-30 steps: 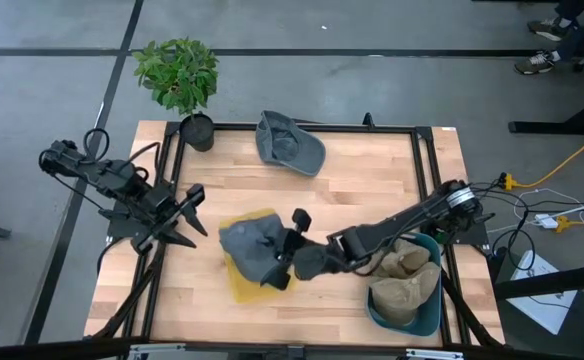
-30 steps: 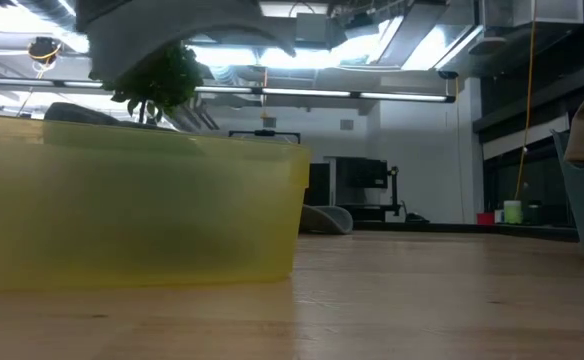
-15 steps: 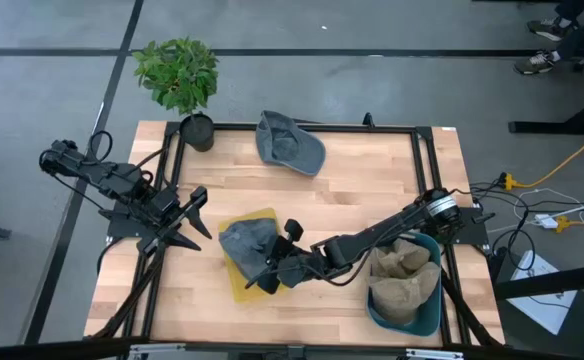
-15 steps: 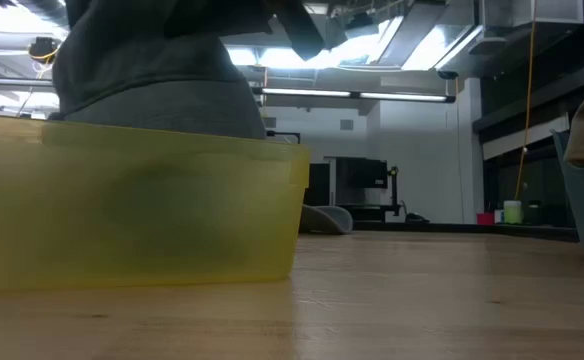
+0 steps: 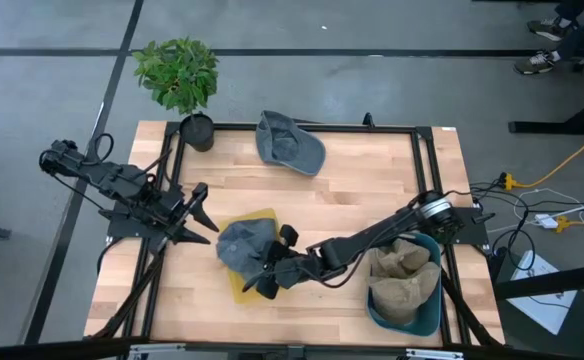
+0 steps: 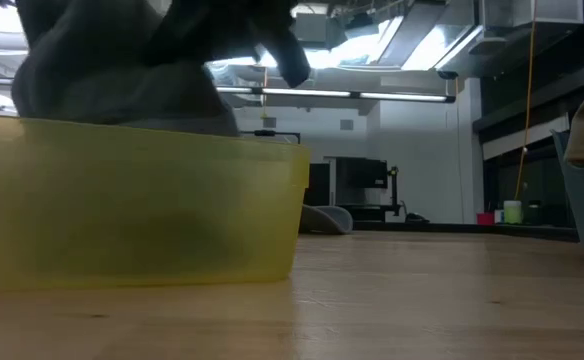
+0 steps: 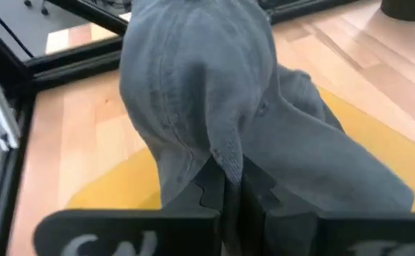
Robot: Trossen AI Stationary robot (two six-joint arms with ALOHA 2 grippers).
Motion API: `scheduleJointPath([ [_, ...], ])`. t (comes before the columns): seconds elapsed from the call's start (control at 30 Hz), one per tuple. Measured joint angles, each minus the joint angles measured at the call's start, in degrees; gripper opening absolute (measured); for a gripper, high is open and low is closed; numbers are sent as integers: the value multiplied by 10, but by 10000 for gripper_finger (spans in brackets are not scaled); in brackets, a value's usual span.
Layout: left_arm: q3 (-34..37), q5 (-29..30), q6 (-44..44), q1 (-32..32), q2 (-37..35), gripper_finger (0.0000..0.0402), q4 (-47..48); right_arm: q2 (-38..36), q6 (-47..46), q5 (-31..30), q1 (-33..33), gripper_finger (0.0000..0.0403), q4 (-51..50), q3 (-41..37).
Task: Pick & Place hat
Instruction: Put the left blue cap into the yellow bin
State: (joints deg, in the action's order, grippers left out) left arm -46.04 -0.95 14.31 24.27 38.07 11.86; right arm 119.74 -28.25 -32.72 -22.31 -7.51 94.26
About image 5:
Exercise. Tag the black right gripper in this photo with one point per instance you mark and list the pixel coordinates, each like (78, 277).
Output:
(294, 270)

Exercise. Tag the teal plastic bin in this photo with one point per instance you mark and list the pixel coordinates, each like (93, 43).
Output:
(429, 325)

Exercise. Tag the white paper sheet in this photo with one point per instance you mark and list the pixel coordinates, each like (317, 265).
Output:
(542, 295)

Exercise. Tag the black metal bar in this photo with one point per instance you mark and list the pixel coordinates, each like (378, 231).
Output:
(552, 282)

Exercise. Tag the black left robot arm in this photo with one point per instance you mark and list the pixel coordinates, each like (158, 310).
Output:
(117, 182)

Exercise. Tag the silver metal bracket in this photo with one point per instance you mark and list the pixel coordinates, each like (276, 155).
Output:
(434, 354)
(157, 350)

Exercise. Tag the black rig crossbar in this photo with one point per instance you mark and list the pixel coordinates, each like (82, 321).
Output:
(47, 350)

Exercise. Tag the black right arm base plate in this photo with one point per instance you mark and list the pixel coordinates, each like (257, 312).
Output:
(472, 230)

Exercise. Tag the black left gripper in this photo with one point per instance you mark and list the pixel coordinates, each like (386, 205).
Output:
(189, 215)

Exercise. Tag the person's leg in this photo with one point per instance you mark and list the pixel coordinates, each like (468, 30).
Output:
(579, 35)

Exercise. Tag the black aluminium table frame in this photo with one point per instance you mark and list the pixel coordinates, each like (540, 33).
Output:
(232, 126)

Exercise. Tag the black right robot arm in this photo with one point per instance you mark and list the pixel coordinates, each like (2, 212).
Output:
(372, 237)

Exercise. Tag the person's shoe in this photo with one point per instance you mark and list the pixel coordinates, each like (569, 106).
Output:
(547, 29)
(534, 63)

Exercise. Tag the grey-blue baseball cap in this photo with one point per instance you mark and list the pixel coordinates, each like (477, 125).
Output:
(244, 245)
(292, 145)

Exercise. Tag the black desk frame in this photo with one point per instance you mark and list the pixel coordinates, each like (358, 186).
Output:
(572, 122)

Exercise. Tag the yellow plastic bin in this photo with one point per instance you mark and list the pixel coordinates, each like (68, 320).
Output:
(244, 295)

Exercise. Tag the black frame clamp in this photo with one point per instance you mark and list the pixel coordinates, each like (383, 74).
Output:
(368, 120)

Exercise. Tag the white power adapter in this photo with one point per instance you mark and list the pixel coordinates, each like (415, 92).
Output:
(546, 221)

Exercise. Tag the tan baseball cap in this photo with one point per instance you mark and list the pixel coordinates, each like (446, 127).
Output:
(402, 300)
(407, 255)

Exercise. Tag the green plant in black pot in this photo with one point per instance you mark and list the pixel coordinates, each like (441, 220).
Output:
(179, 75)

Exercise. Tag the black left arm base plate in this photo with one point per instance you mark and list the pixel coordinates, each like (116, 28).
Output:
(122, 231)

